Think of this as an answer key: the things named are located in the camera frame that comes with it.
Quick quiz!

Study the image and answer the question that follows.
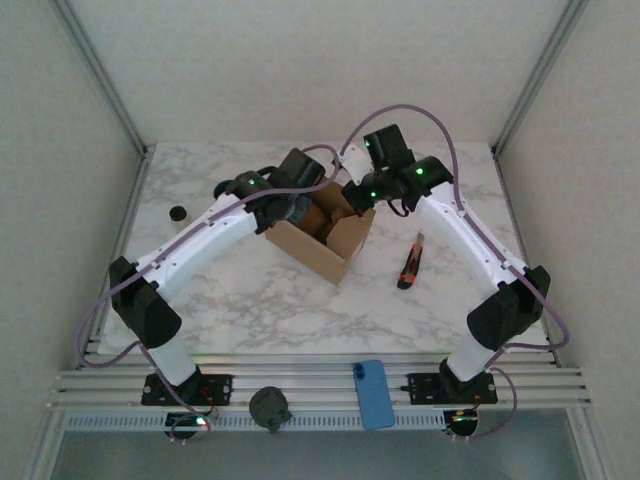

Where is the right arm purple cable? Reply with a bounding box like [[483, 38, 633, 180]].
[[344, 103, 571, 441]]

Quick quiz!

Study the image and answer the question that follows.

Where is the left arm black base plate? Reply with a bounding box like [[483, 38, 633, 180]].
[[141, 373, 235, 407]]

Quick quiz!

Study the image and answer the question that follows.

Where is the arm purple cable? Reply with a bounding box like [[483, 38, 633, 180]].
[[344, 103, 571, 441], [77, 144, 341, 444]]

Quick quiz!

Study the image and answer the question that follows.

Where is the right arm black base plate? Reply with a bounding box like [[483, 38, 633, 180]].
[[406, 372, 500, 406]]

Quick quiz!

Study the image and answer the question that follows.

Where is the orange black utility knife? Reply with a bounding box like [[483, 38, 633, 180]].
[[397, 232, 426, 290]]

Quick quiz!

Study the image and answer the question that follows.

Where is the aluminium frame post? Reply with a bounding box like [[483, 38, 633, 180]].
[[49, 0, 154, 159], [491, 0, 590, 155]]

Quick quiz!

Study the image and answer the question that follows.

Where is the blue smartphone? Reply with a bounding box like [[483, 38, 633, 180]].
[[352, 358, 396, 431]]

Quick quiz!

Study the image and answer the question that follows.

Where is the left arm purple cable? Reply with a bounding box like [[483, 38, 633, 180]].
[[77, 144, 341, 444]]

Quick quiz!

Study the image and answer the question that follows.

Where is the brown cardboard express box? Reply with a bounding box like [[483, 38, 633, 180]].
[[264, 178, 377, 287]]

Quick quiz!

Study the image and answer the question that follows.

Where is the grey slotted cable duct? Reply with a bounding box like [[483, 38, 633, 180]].
[[64, 410, 447, 433]]

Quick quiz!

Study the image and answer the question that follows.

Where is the aluminium table edge rail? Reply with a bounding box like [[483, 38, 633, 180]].
[[79, 149, 154, 371], [492, 147, 559, 366]]

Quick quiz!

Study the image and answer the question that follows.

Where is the aluminium mounting rail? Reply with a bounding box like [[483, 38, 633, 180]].
[[47, 352, 592, 412]]

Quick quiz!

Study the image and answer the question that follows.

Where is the dark green round device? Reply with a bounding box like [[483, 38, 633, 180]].
[[248, 385, 293, 435]]

